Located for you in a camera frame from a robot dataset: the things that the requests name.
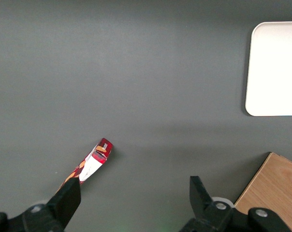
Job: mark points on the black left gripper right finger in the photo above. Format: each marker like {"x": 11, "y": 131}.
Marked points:
{"x": 204, "y": 212}

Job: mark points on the wooden drawer cabinet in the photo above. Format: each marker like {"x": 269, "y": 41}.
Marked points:
{"x": 274, "y": 186}

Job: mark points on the cream plastic tray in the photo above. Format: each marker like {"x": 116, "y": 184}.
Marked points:
{"x": 274, "y": 70}

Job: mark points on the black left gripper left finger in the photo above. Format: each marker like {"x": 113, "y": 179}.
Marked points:
{"x": 66, "y": 203}

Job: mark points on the red cookie box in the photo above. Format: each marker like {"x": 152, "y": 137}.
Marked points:
{"x": 95, "y": 162}

